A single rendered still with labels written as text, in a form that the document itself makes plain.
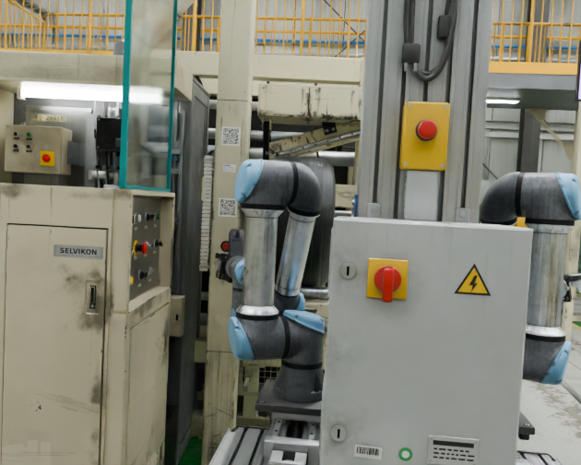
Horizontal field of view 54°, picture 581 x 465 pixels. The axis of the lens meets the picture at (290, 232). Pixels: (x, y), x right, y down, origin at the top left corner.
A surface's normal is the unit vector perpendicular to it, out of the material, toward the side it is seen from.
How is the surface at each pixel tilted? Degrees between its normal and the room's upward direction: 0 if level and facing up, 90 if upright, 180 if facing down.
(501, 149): 90
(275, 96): 90
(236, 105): 90
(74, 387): 90
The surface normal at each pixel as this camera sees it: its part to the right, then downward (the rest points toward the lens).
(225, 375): -0.04, 0.05
